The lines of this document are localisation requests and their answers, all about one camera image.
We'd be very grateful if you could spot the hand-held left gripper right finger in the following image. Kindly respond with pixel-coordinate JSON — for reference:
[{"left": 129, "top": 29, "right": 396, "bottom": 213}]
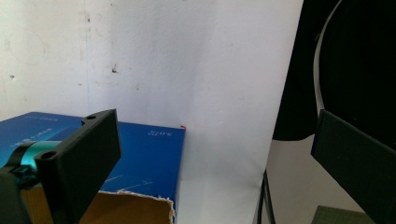
[{"left": 310, "top": 109, "right": 396, "bottom": 224}]

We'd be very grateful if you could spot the white table mat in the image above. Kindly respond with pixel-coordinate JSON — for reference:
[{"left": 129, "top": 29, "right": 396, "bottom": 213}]
[{"left": 0, "top": 0, "right": 304, "bottom": 224}]

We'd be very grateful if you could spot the grey floor mat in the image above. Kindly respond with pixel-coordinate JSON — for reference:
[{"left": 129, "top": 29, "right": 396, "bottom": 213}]
[{"left": 310, "top": 204, "right": 370, "bottom": 224}]

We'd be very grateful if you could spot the black curtain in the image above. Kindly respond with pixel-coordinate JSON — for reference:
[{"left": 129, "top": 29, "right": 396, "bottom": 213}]
[{"left": 272, "top": 0, "right": 396, "bottom": 151}]

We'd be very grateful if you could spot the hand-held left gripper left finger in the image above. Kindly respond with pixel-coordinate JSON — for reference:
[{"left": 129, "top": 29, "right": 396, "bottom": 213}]
[{"left": 34, "top": 108, "right": 122, "bottom": 224}]

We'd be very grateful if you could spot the blue cardboard box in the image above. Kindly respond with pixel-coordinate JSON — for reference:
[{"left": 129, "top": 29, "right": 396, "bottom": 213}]
[{"left": 0, "top": 111, "right": 187, "bottom": 224}]

